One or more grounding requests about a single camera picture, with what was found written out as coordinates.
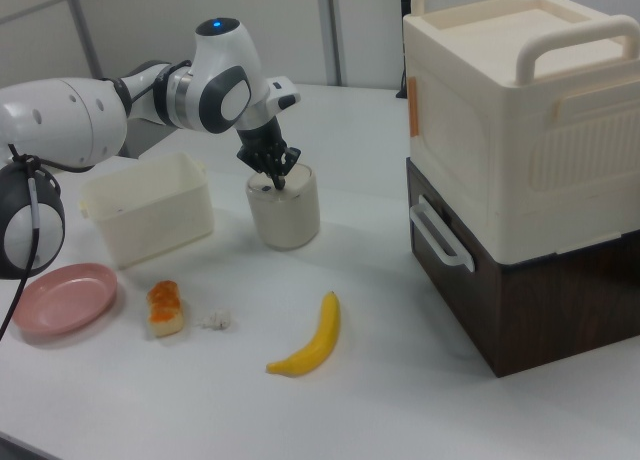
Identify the orange tape strip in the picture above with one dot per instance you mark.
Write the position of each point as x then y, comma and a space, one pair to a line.
414, 107

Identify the pink plate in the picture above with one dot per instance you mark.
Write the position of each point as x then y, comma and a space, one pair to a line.
60, 302

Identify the black stand pole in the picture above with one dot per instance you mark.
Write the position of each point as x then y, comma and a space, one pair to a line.
405, 40

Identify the dark brown wooden cabinet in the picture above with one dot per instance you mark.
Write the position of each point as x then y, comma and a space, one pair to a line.
550, 310

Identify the glazed bread loaf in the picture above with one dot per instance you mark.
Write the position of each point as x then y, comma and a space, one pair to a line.
165, 310

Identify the yellow banana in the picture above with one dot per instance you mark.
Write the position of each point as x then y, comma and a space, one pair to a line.
320, 342

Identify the white crumpled paper ball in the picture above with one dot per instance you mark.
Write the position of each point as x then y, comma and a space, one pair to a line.
216, 320

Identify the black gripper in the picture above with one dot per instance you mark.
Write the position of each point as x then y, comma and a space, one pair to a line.
260, 140

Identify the white plastic bin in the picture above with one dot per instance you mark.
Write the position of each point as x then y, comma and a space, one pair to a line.
155, 220

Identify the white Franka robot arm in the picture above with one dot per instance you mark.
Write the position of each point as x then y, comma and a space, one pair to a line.
75, 125

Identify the white push-lid trash can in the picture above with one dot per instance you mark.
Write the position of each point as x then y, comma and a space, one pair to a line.
287, 220

